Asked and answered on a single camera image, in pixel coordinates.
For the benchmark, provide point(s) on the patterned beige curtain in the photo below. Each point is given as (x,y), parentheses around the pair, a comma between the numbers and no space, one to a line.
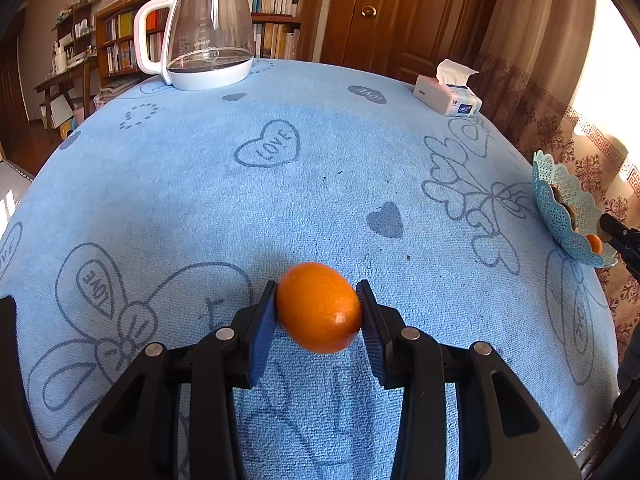
(550,75)

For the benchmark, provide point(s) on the wooden bookshelf with books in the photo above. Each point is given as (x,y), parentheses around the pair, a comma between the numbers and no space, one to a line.
(280,5)

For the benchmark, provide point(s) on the white tissue pack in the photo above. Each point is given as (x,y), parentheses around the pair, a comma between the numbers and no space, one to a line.
(450,97)

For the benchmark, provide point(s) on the light blue plastic basket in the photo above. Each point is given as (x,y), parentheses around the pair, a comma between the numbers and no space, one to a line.
(555,220)

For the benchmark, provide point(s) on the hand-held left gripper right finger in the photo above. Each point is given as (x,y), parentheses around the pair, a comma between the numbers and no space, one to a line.
(372,340)

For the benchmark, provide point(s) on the tan longan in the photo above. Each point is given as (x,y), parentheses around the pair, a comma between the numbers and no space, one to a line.
(595,243)

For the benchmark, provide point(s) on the brown wooden door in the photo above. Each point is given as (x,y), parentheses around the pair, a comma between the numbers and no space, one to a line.
(410,10)

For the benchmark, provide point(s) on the dark wooden door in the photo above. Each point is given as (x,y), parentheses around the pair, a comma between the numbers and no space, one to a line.
(12,90)

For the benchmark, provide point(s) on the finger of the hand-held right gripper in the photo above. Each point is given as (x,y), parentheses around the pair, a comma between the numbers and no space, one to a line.
(620,227)
(625,260)

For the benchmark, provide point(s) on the large orange kumquat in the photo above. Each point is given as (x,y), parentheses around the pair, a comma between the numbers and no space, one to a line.
(320,307)

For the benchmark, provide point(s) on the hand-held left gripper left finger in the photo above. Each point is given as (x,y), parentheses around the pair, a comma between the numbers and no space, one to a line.
(262,335)

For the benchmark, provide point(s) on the dark brown round fruit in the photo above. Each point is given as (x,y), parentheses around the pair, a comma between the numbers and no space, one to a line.
(559,194)
(572,217)

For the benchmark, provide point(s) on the blue printed tablecloth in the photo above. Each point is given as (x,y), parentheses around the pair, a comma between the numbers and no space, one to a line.
(250,185)

